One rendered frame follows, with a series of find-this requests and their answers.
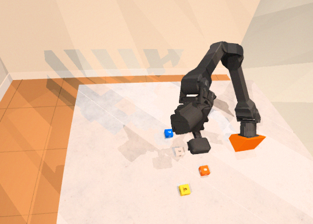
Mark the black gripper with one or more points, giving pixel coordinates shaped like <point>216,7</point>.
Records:
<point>198,145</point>

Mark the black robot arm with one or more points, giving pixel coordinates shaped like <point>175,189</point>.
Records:
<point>198,81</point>

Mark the blue block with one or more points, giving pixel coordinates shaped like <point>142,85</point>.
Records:
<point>168,133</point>

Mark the yellow block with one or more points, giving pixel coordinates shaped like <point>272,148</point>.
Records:
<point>184,190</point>

